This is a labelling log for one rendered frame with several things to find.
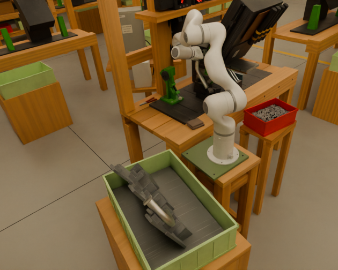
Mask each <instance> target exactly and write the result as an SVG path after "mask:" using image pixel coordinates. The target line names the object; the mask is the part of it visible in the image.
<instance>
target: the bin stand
mask: <svg viewBox="0 0 338 270"><path fill-rule="evenodd" d="M296 123H297V121H295V123H293V124H291V125H289V126H287V127H285V128H282V129H280V130H278V131H276V132H274V133H272V134H270V135H268V136H265V137H262V136H261V135H259V134H258V133H256V132H255V131H253V130H251V129H250V128H248V127H247V126H245V125H244V124H243V125H242V126H240V130H239V133H240V141H239V146H241V147H243V148H244V149H246V150H247V149H248V141H249V134H251V135H253V136H256V137H258V138H259V141H258V148H257V153H256V155H257V156H258V157H259V158H261V161H260V163H259V166H258V173H257V177H256V183H255V185H257V190H256V196H255V202H254V208H253V213H255V214H256V215H259V214H260V213H261V209H262V204H263V198H264V193H265V189H266V184H267V178H268V173H269V167H270V162H271V156H272V152H273V147H274V145H275V144H276V143H277V142H278V141H279V140H281V139H282V138H283V140H282V145H281V150H280V155H279V158H278V163H277V168H276V173H275V178H274V183H273V188H272V191H271V194H272V195H273V196H275V197H276V196H277V195H278V194H279V191H280V187H281V182H282V178H283V174H284V169H285V165H286V160H287V157H288V153H289V148H290V144H291V139H292V135H293V131H294V128H295V127H296ZM239 190H240V188H239V189H237V190H236V191H235V192H234V200H236V201H237V202H238V200H239Z"/></svg>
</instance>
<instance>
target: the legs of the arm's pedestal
mask: <svg viewBox="0 0 338 270"><path fill-rule="evenodd" d="M258 166H259V165H257V166H255V167H254V168H252V169H251V170H249V171H248V172H246V173H245V174H243V175H242V176H240V177H239V178H237V179H236V180H235V181H233V182H232V183H230V184H229V185H227V186H226V187H224V188H222V187H220V186H219V185H218V184H216V183H215V182H214V181H213V180H211V179H210V178H209V177H208V176H206V175H205V174H204V173H202V172H201V171H200V170H198V169H197V168H196V167H195V166H193V165H192V164H191V163H189V162H188V169H189V170H190V171H191V172H192V174H193V175H194V176H195V177H196V178H197V179H198V180H199V181H200V182H201V183H202V185H204V186H205V187H206V188H207V189H208V190H210V191H211V192H212V193H213V194H214V198H215V199H216V200H217V201H218V202H219V203H220V204H221V205H222V207H223V208H224V209H225V210H226V211H227V212H228V213H229V214H230V215H231V216H232V218H233V219H234V220H235V221H236V222H237V224H238V225H239V228H238V229H237V231H238V232H239V233H240V234H241V235H242V236H243V237H244V238H245V239H246V240H247V234H248V228H249V221H250V217H251V210H252V203H253V197H254V190H255V183H256V177H257V173H258ZM239 188H240V190H239V200H238V209H237V213H236V212H235V211H234V210H232V209H231V208H230V207H229V205H230V194H232V193H233V192H234V191H236V190H237V189H239Z"/></svg>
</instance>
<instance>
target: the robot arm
mask: <svg viewBox="0 0 338 270"><path fill-rule="evenodd" d="M202 23H203V16H202V14H201V12H200V11H198V10H196V9H193V10H190V11H189V12H188V13H187V15H186V18H185V22H184V25H183V28H182V32H179V33H176V34H175V35H174V36H173V39H172V46H173V48H172V51H171V55H172V57H173V58H174V59H191V60H194V61H201V62H203V59H204V65H205V68H206V71H207V74H208V76H209V78H210V79H211V80H212V81H213V82H214V83H216V84H218V85H220V86H221V87H223V88H224V90H225V92H220V93H216V94H213V95H209V96H208V97H206V98H205V99H204V101H203V110H204V112H205V113H206V115H207V116H208V117H209V118H210V119H211V120H212V121H213V123H214V140H213V145H212V146H211V147H209V149H208V151H207V156H208V158H209V160H210V161H212V162H213V163H215V164H219V165H229V164H233V163H234V162H236V161H237V160H238V157H239V152H238V150H237V149H236V148H235V147H234V136H235V129H236V123H235V121H234V119H233V118H232V117H229V116H224V115H227V114H231V113H234V112H238V111H241V110H243V109H244V108H245V107H246V105H247V97H246V94H245V93H244V91H243V90H242V89H241V88H240V86H239V85H238V84H237V83H236V82H235V81H234V80H233V79H232V78H231V77H230V76H229V74H228V72H227V70H226V67H225V64H224V61H223V57H222V46H223V43H224V41H225V38H226V29H225V27H224V25H223V24H221V23H219V22H210V23H206V24H202ZM205 43H209V44H210V49H209V50H208V52H207V53H206V55H203V50H202V49H200V47H198V46H195V45H199V44H205ZM190 45H191V46H193V47H189V46H190Z"/></svg>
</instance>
